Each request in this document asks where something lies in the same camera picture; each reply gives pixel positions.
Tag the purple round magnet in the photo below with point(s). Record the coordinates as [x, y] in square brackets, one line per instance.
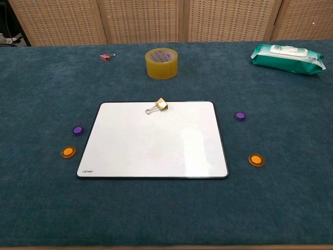
[77, 130]
[239, 115]

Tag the orange round magnet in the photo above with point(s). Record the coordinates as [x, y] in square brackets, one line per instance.
[256, 159]
[68, 151]

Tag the white magnetic board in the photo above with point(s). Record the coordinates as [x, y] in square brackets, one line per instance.
[156, 145]

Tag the gold binder clip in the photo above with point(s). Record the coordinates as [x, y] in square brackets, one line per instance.
[161, 104]

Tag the yellow packing tape roll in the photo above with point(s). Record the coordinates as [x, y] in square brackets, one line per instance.
[161, 70]

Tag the blue felt table mat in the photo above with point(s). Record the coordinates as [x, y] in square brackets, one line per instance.
[166, 208]

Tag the pink binder clip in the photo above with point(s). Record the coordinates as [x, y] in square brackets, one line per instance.
[104, 57]

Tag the woven wicker screen panel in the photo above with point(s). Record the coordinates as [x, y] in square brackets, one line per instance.
[231, 20]
[59, 20]
[307, 18]
[140, 20]

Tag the green wet wipes pack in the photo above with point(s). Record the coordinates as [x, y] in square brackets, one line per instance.
[286, 63]

